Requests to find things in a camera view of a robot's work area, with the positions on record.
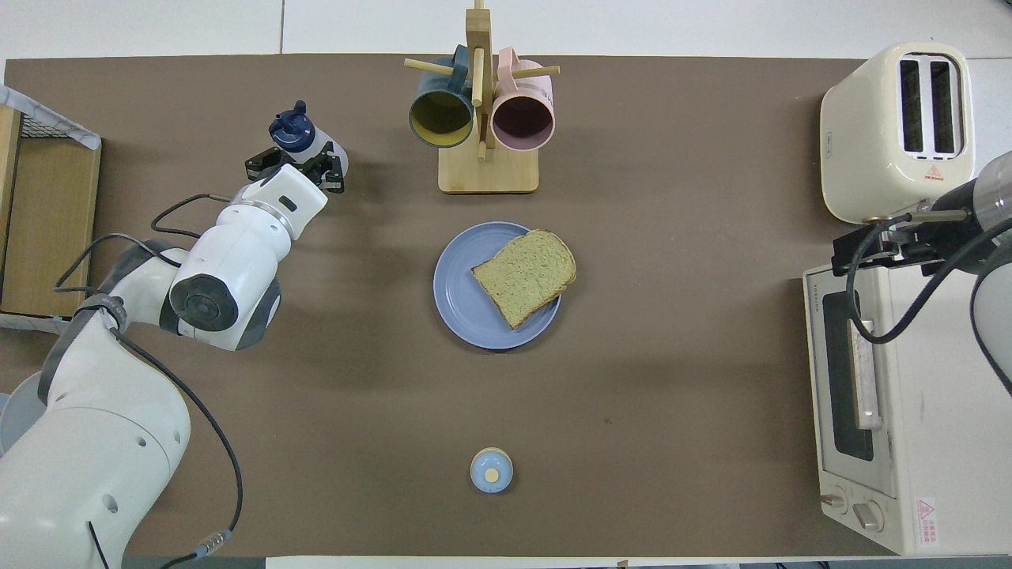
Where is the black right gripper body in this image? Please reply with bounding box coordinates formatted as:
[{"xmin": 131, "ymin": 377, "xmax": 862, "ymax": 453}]
[{"xmin": 933, "ymin": 180, "xmax": 986, "ymax": 243}]

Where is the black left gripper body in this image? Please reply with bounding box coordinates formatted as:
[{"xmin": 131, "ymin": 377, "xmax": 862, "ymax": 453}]
[{"xmin": 263, "ymin": 153, "xmax": 331, "ymax": 179}]

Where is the clear squeeze bottle blue cap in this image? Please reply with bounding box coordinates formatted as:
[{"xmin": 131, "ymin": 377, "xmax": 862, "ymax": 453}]
[{"xmin": 269, "ymin": 100, "xmax": 349, "ymax": 171}]

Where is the slice of toast bread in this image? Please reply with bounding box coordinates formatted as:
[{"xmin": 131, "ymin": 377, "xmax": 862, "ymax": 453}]
[{"xmin": 472, "ymin": 229, "xmax": 577, "ymax": 330}]

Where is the blue round plate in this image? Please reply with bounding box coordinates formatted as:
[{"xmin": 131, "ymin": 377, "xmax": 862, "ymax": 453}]
[{"xmin": 433, "ymin": 221, "xmax": 564, "ymax": 351}]

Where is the pale grey plate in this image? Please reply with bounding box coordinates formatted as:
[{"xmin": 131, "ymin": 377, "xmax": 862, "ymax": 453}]
[{"xmin": 0, "ymin": 371, "xmax": 47, "ymax": 458}]

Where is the cream two-slot toaster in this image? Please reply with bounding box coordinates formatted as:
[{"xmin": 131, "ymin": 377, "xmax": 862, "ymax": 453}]
[{"xmin": 819, "ymin": 41, "xmax": 976, "ymax": 226}]

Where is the dark teal mug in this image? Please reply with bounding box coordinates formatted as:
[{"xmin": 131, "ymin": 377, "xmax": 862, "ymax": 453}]
[{"xmin": 408, "ymin": 44, "xmax": 475, "ymax": 149}]

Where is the wooden mug tree stand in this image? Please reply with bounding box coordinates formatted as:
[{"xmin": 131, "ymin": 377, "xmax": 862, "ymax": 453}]
[{"xmin": 404, "ymin": 0, "xmax": 561, "ymax": 195}]

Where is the pink mug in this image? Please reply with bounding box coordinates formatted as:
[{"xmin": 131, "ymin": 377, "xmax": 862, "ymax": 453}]
[{"xmin": 490, "ymin": 47, "xmax": 557, "ymax": 153}]

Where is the cream toaster oven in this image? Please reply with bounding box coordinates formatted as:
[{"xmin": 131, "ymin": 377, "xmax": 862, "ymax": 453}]
[{"xmin": 802, "ymin": 251, "xmax": 1012, "ymax": 556}]

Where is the white checkered cloth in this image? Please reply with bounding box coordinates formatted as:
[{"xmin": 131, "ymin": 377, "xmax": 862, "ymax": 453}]
[{"xmin": 0, "ymin": 85, "xmax": 102, "ymax": 151}]

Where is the brown paper table mat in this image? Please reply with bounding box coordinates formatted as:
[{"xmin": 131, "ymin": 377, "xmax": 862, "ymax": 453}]
[{"xmin": 0, "ymin": 54, "xmax": 894, "ymax": 558}]

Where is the white paper sheet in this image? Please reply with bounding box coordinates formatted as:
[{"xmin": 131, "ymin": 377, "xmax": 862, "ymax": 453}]
[{"xmin": 0, "ymin": 312, "xmax": 72, "ymax": 334}]

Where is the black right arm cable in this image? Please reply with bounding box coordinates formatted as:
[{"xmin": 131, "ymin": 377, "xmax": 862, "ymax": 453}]
[{"xmin": 846, "ymin": 213, "xmax": 1012, "ymax": 345}]

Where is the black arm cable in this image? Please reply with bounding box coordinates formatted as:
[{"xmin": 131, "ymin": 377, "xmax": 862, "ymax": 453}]
[
  {"xmin": 846, "ymin": 213, "xmax": 1012, "ymax": 345},
  {"xmin": 54, "ymin": 192, "xmax": 244, "ymax": 569}
]

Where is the wooden shelf with wire basket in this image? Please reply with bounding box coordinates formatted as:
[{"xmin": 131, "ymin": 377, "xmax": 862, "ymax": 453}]
[{"xmin": 0, "ymin": 104, "xmax": 104, "ymax": 321}]

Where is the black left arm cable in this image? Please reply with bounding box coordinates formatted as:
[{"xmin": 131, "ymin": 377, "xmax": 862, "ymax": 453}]
[{"xmin": 54, "ymin": 192, "xmax": 244, "ymax": 569}]

